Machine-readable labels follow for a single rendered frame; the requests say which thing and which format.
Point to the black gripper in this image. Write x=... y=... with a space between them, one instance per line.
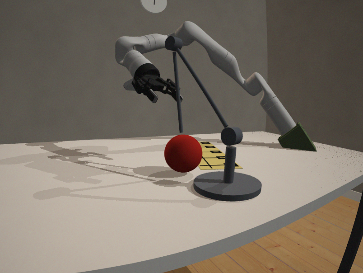
x=147 y=80

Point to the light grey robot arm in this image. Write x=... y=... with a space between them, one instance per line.
x=189 y=32

